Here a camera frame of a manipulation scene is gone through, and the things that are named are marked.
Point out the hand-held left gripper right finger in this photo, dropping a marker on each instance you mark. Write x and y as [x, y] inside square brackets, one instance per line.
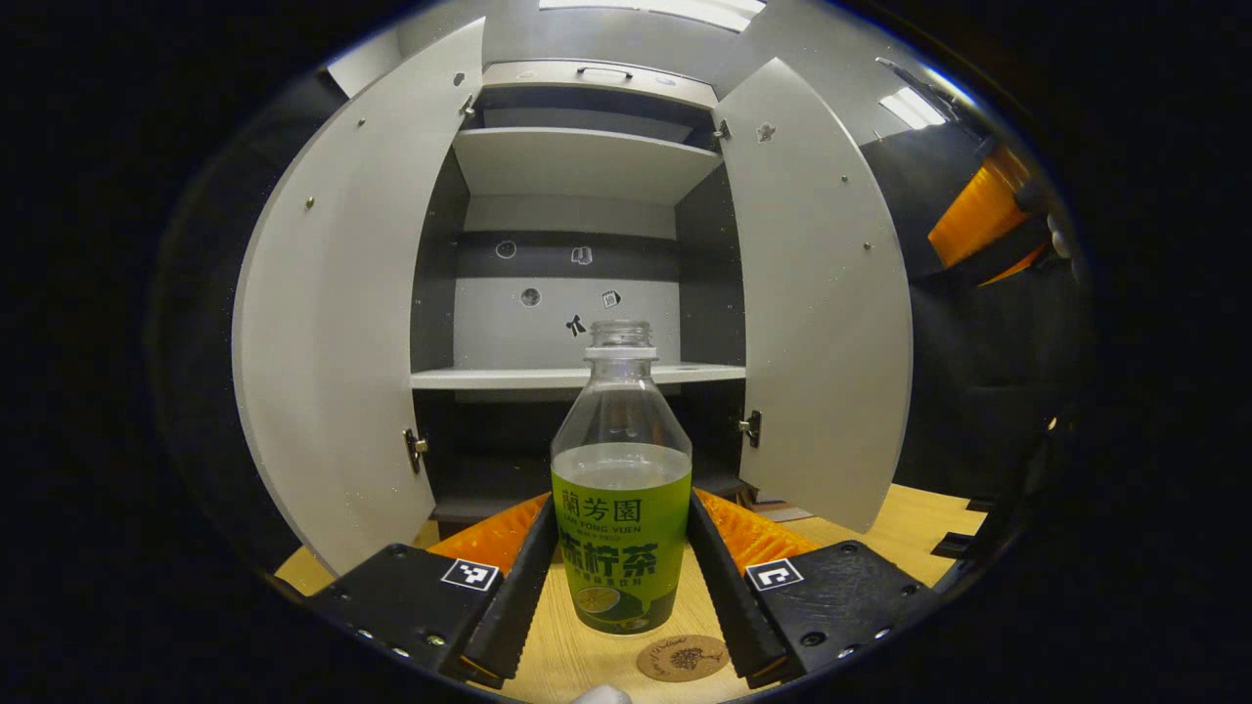
[719, 587]

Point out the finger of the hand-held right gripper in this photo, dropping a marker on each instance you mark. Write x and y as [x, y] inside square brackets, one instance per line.
[1012, 267]
[978, 210]

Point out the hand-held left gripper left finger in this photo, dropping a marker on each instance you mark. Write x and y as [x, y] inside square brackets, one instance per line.
[523, 587]

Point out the round cork coaster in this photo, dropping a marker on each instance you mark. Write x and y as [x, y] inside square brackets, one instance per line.
[685, 660]

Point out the green tea bottle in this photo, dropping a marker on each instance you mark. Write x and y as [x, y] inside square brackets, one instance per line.
[621, 528]

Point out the white cabinet door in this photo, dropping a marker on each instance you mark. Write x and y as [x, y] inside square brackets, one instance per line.
[822, 323]
[342, 323]

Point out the ceiling light panel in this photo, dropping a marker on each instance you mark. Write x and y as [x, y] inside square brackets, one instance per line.
[912, 108]
[665, 10]

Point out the black backdrop cloth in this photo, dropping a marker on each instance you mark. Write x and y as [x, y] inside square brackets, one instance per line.
[978, 391]

